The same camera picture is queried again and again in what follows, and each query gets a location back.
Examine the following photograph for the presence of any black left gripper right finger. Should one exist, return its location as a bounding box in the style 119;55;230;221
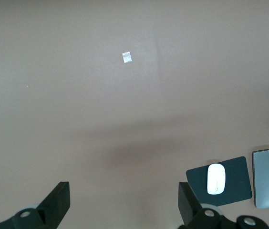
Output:
178;182;224;229

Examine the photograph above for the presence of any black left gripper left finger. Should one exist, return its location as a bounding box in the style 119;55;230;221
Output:
0;181;71;229

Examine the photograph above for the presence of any white computer mouse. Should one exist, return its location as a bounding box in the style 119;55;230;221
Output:
207;163;227;195

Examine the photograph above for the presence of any black mouse pad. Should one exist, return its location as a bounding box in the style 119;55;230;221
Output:
186;156;253;207

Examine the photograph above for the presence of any clear tape patch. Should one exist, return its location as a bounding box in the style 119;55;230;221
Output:
122;51;133;64

